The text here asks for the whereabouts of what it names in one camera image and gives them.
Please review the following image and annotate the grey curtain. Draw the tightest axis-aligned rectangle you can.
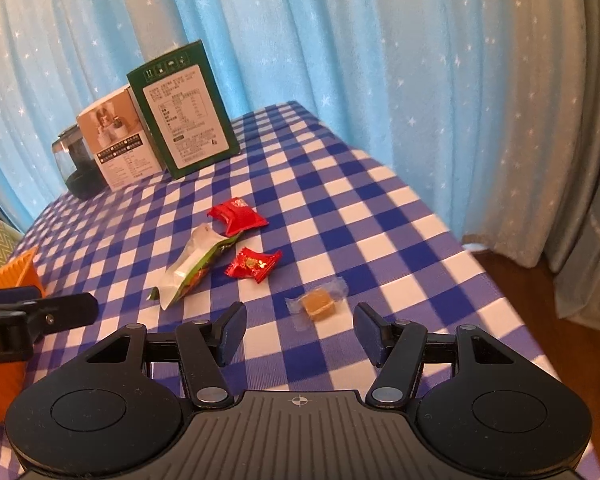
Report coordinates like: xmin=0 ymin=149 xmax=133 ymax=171
xmin=545 ymin=0 xmax=600 ymax=331

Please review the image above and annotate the orange plastic tray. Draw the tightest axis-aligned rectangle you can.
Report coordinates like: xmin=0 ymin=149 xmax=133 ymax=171
xmin=0 ymin=246 xmax=48 ymax=423

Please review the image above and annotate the white cardboard box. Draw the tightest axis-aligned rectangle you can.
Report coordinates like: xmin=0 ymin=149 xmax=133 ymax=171
xmin=75 ymin=86 xmax=163 ymax=191

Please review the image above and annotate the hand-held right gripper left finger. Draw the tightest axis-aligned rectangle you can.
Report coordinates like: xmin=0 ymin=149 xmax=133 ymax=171
xmin=82 ymin=301 xmax=248 ymax=408

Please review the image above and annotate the blue checked tablecloth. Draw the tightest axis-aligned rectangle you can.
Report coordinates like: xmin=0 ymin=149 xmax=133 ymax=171
xmin=0 ymin=100 xmax=561 ymax=480

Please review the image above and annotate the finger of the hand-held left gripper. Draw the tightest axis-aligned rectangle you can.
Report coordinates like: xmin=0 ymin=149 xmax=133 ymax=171
xmin=0 ymin=285 xmax=44 ymax=307
xmin=22 ymin=292 xmax=100 ymax=343

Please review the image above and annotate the red candy gold print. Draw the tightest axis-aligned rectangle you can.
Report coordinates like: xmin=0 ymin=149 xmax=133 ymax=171
xmin=224 ymin=247 xmax=283 ymax=284

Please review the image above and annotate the blue star curtain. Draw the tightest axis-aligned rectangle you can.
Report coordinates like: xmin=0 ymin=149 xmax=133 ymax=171
xmin=0 ymin=0 xmax=596 ymax=241

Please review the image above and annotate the white green snack packet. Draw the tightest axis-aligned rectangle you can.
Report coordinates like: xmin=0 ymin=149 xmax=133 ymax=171
xmin=147 ymin=224 xmax=243 ymax=311

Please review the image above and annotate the dark glass jar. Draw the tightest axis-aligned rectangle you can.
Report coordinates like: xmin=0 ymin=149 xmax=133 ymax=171
xmin=51 ymin=125 xmax=103 ymax=200

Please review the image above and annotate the clear caramel candy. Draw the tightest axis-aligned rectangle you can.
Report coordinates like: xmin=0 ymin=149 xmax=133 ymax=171
xmin=285 ymin=277 xmax=348 ymax=332

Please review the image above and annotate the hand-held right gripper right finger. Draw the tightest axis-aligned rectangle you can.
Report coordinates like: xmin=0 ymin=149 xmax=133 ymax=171
xmin=352 ymin=302 xmax=518 ymax=408

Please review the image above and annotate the red candy packet white mark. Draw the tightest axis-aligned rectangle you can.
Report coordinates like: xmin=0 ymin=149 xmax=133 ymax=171
xmin=207 ymin=196 xmax=270 ymax=237

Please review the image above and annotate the green cardboard box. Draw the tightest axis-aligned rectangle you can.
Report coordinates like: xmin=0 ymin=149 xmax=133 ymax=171
xmin=126 ymin=40 xmax=241 ymax=181

